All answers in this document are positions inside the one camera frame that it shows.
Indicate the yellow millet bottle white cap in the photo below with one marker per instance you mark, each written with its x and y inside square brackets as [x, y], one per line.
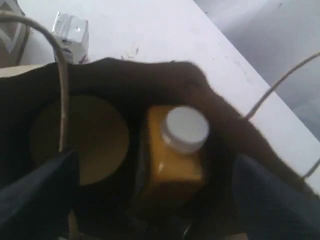
[175, 137]

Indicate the small white blue carton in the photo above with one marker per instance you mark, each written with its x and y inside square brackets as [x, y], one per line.
[72, 34]

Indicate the brown paper shopping bag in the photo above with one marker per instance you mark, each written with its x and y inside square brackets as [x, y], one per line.
[117, 203]

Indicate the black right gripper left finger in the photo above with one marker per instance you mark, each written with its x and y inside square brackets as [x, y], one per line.
[40, 202]

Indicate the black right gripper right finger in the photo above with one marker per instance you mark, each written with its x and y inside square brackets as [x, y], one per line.
[270, 209]

